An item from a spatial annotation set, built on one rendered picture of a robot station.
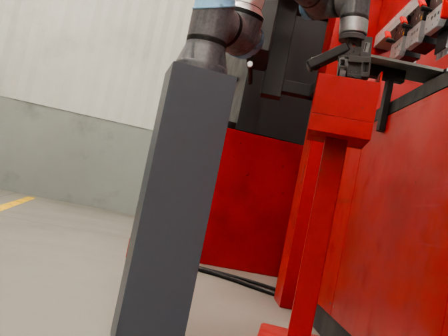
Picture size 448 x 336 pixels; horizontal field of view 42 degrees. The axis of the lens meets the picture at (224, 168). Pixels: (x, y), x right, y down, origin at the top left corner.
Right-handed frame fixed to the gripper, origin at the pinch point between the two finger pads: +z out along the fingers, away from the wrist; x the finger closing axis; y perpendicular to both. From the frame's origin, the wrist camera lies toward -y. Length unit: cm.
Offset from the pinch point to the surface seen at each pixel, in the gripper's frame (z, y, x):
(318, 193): 22.5, -2.5, 2.3
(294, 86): -47, -17, 181
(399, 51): -43, 27, 82
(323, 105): 0.1, -3.7, -4.8
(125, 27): -227, -287, 660
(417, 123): -0.8, 23.0, 12.9
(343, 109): 0.7, 1.2, -4.8
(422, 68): -24, 28, 38
